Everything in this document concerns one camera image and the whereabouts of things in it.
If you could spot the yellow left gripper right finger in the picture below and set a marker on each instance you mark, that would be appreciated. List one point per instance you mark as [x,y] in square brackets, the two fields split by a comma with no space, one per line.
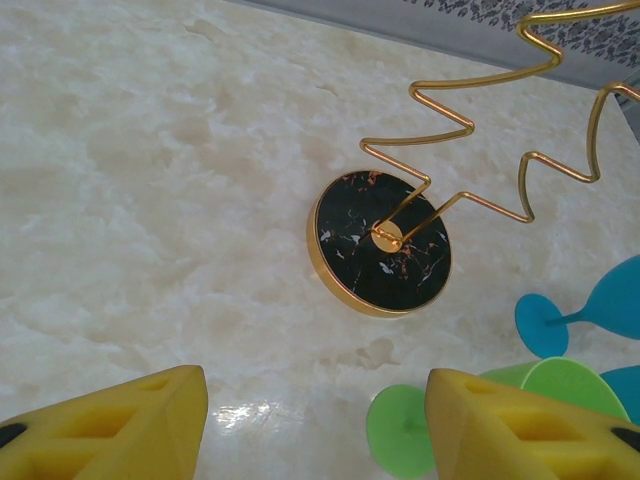
[525,440]

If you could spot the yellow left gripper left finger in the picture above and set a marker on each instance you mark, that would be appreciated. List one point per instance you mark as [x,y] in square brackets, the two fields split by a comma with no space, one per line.
[100,440]

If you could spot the blue plastic wine glass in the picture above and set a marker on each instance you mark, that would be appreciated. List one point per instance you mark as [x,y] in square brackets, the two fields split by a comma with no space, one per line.
[540,320]

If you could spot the green plastic wine glass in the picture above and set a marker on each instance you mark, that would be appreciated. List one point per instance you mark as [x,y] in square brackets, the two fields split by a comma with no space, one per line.
[395,425]

